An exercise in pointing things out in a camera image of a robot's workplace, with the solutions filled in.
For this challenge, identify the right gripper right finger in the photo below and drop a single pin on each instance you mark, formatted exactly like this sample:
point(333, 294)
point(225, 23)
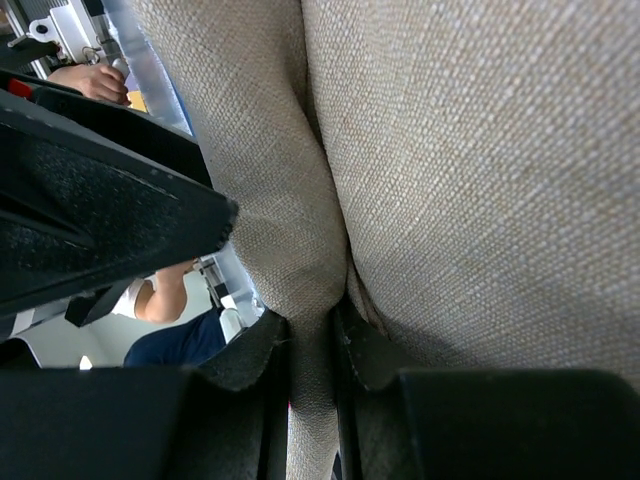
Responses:
point(399, 419)

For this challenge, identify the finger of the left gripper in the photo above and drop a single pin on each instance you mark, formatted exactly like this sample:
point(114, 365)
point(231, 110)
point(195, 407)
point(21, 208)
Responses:
point(93, 194)

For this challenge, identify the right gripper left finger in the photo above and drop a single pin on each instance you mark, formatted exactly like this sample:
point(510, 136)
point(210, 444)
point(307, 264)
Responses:
point(225, 420)

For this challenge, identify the background white equipment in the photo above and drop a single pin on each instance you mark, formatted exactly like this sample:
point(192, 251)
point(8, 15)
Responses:
point(75, 32)

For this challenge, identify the beige cloth napkin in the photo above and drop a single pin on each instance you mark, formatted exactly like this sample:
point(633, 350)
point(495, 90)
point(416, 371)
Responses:
point(465, 172)

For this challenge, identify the person in background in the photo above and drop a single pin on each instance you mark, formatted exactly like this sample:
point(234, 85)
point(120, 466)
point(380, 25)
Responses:
point(163, 300)

